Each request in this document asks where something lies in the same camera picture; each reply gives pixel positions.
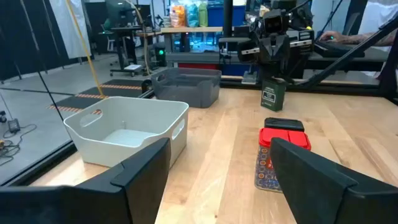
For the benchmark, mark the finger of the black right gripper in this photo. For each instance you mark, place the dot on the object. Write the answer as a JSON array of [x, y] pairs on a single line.
[[284, 70], [266, 70]]

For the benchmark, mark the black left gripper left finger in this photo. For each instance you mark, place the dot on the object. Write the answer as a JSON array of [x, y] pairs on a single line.
[[93, 205]]

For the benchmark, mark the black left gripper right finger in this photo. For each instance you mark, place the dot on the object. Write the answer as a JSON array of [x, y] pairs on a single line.
[[326, 199]]

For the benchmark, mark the red lidded spice tin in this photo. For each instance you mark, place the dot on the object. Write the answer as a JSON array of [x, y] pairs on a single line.
[[280, 137]]

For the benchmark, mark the person's forearm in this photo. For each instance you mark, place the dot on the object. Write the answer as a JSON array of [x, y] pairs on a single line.
[[363, 39]]

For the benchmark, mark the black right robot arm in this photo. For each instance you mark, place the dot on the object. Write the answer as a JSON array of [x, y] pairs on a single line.
[[300, 15]]

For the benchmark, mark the black pillar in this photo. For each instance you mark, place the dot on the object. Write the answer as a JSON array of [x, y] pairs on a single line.
[[228, 12]]

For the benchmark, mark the blue storage crate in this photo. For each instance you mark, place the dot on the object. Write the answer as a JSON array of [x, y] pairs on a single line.
[[217, 17]]

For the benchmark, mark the black computer keyboard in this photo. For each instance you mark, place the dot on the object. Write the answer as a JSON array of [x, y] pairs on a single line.
[[335, 49]]

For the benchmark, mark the person's hand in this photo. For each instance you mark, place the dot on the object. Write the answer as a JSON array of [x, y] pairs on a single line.
[[329, 35]]

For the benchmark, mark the green snack bag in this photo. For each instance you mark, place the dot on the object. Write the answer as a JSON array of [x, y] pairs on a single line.
[[203, 14]]

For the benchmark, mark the wooden shelf table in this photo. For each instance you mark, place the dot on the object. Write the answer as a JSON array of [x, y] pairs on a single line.
[[192, 30]]

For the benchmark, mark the blue snack bag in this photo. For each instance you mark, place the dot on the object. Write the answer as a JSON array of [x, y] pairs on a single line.
[[192, 15]]

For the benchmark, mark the dark grey plastic bin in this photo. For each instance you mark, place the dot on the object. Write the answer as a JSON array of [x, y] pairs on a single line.
[[186, 93]]

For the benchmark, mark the orange snack bag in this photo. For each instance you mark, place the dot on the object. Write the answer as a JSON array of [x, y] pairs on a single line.
[[178, 15]]

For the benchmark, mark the black speaker with green light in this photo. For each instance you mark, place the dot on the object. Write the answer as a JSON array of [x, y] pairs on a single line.
[[160, 59]]

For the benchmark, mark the grey desk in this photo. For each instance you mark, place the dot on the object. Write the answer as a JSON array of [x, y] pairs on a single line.
[[373, 57]]

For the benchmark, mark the white plastic bin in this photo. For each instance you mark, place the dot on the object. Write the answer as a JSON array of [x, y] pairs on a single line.
[[130, 118]]

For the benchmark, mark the person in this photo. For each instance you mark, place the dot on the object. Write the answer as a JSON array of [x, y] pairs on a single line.
[[377, 18]]

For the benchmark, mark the black power adapter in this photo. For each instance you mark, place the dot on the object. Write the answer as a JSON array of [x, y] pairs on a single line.
[[14, 126]]

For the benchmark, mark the black hazard striped floor mat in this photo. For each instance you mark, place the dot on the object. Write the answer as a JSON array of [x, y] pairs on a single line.
[[121, 92], [124, 82]]

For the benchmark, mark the black rolling monitor stand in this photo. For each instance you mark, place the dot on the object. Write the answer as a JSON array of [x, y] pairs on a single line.
[[122, 46]]

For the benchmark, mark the white hanging sheet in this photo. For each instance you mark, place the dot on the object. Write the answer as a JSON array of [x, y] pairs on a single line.
[[71, 28]]

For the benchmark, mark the black partition curtain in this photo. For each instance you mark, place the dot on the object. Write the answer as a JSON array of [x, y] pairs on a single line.
[[18, 37]]

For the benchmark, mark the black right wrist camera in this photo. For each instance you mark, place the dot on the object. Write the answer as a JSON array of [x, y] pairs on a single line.
[[275, 21]]

